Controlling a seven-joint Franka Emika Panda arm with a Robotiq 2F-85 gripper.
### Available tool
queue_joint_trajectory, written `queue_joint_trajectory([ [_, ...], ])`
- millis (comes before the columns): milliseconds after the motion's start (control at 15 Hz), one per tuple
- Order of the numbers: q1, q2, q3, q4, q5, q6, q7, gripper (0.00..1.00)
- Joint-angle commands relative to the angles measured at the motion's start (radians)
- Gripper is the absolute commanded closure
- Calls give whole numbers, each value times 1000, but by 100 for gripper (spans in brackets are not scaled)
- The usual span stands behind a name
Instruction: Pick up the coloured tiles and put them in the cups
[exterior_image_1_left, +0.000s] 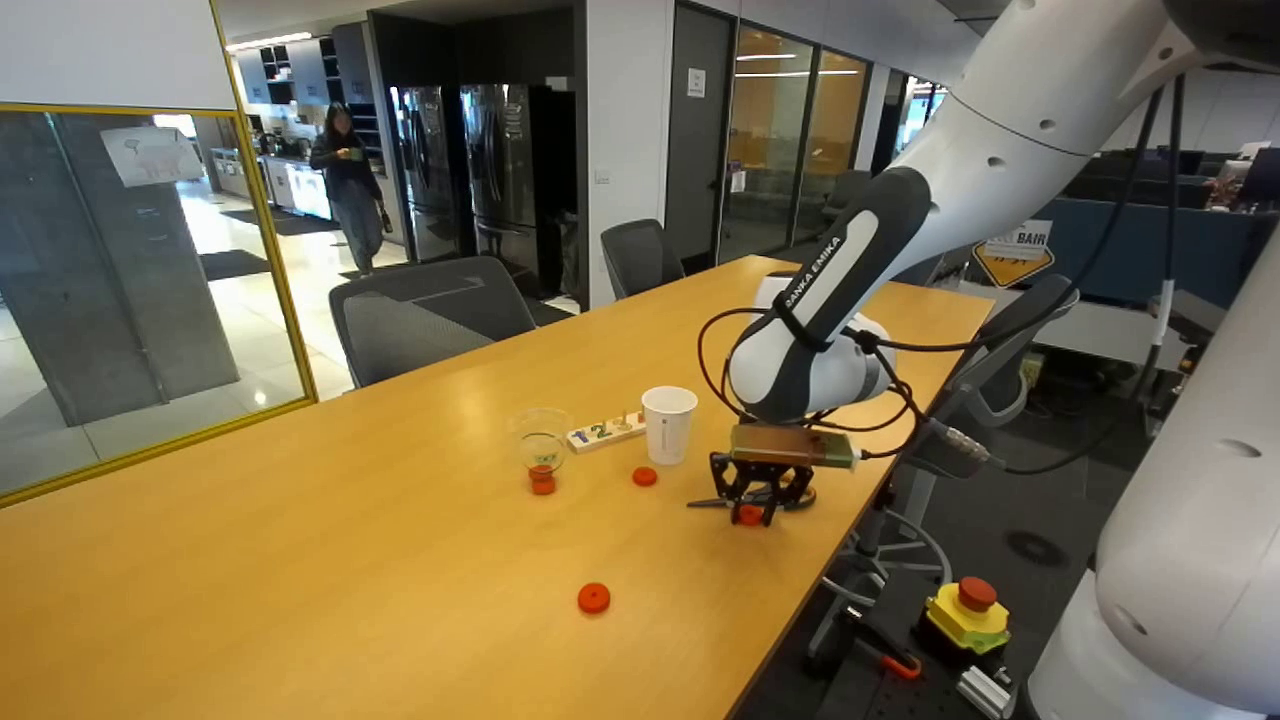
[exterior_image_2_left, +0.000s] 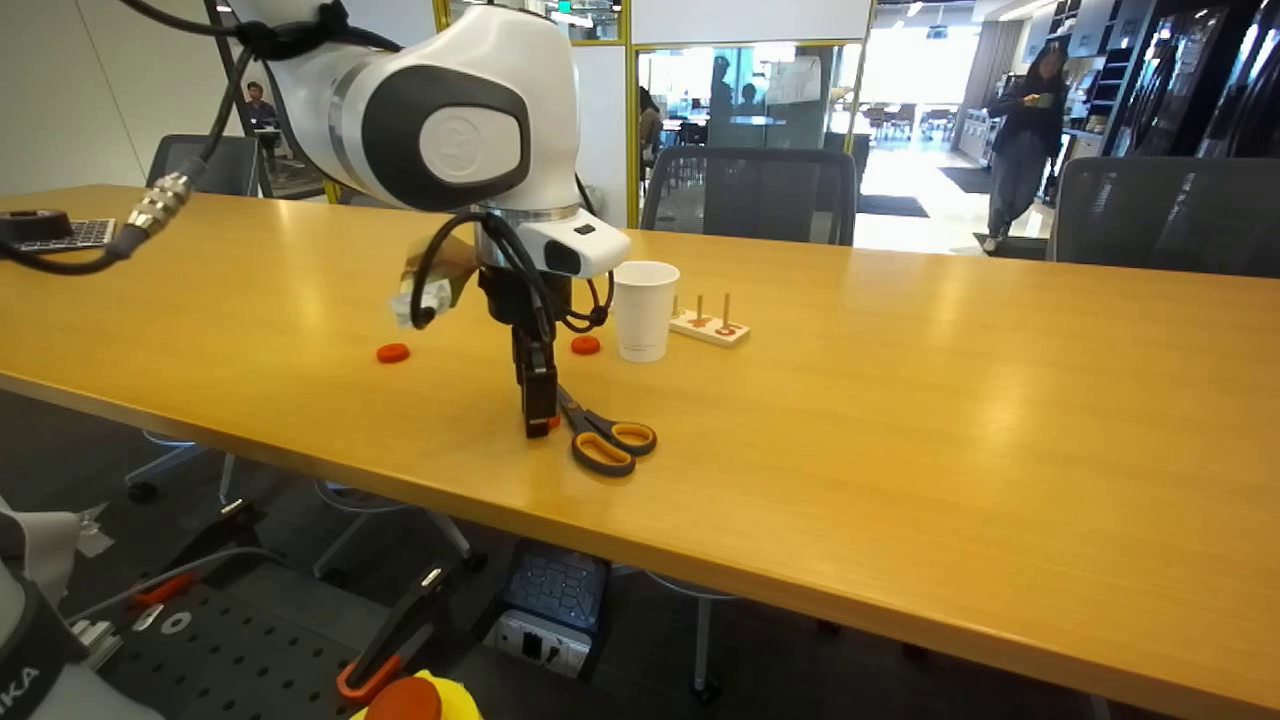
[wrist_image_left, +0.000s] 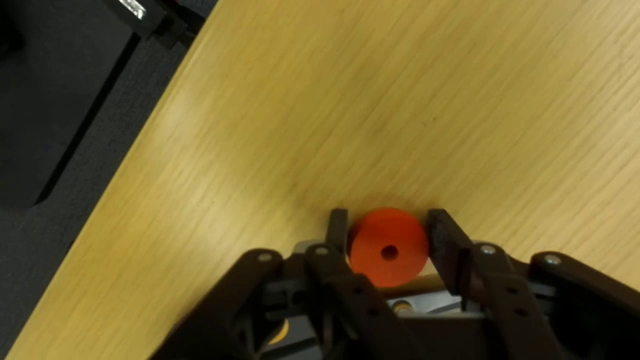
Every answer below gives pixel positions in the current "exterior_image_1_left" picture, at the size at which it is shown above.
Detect blue office divider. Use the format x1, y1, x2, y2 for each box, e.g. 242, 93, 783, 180
1032, 197, 1277, 312

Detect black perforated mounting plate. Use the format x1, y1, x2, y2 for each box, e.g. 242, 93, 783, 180
726, 494, 1073, 720

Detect glass partition with yellow frame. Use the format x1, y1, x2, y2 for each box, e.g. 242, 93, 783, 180
0, 0, 323, 510

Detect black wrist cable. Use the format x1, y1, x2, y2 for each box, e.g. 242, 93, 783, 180
692, 296, 936, 463

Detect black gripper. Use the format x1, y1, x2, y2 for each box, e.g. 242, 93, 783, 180
707, 451, 821, 529

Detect black display refrigerator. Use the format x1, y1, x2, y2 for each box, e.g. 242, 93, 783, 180
387, 81, 464, 264
456, 81, 538, 275

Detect black tool with orange handle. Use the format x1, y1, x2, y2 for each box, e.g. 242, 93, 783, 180
851, 637, 928, 689

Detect white paper sign on glass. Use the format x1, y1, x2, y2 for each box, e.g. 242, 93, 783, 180
97, 119, 212, 190

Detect white and yellow card sign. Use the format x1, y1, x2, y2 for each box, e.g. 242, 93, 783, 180
972, 214, 1057, 292

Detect white wooden peg base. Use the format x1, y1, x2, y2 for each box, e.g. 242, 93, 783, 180
566, 406, 651, 457

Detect person in dark clothes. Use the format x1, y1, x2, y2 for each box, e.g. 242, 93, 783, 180
318, 102, 392, 275

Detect orange and black scissors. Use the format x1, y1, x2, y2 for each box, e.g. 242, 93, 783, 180
683, 484, 821, 516

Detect black office chair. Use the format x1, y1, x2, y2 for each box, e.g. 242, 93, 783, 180
906, 271, 1079, 535

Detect clear plastic cup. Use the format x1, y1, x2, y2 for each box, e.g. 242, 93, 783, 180
518, 405, 573, 501

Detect black cable with grey sleeve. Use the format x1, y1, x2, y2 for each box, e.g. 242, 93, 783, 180
996, 76, 1191, 476

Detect white paper cup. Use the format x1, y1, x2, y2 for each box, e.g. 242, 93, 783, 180
642, 382, 701, 466

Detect small white connector box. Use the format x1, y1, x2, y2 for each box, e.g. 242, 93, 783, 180
956, 661, 1020, 720

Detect grey office chair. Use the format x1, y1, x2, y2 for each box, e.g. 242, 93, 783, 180
598, 214, 687, 301
327, 251, 542, 390

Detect grey cable bundle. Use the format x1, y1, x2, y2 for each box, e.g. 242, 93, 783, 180
811, 510, 956, 620

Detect yellow red emergency stop button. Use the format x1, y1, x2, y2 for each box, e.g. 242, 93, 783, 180
925, 572, 1018, 661

